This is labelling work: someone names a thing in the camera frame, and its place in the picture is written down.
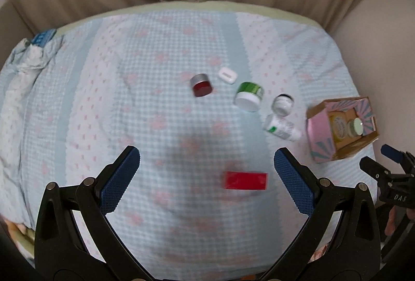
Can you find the red jar silver lid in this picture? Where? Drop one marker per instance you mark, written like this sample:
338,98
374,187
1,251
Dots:
200,85

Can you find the red rectangular box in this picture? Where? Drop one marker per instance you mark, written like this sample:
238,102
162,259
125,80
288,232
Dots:
245,181

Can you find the blue checkered floral bedsheet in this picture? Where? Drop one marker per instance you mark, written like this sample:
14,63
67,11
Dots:
124,79

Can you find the white jar black lid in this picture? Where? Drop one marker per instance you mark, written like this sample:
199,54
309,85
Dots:
282,105

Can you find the white pill bottle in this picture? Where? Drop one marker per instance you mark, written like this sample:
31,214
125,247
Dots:
282,128

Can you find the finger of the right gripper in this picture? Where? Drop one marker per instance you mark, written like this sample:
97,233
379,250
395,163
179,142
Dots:
375,170
395,155

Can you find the crumpled white blue cloth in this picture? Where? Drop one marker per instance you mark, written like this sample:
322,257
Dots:
30,56

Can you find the yellow tape roll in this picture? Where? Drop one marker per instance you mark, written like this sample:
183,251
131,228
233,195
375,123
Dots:
338,122

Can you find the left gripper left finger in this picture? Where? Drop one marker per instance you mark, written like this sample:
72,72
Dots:
73,238

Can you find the person's right hand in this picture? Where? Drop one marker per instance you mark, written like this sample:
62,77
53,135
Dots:
391,225

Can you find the green jar white lid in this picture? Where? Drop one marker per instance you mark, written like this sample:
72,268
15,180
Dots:
249,96

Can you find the white earbud case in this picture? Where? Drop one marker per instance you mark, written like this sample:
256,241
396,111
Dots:
227,75

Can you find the pink cardboard box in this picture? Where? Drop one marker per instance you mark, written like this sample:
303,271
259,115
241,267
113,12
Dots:
323,148

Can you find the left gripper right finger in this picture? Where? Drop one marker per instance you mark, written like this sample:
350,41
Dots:
340,239

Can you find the pale green round lid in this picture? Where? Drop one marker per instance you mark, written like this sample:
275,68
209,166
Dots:
355,127

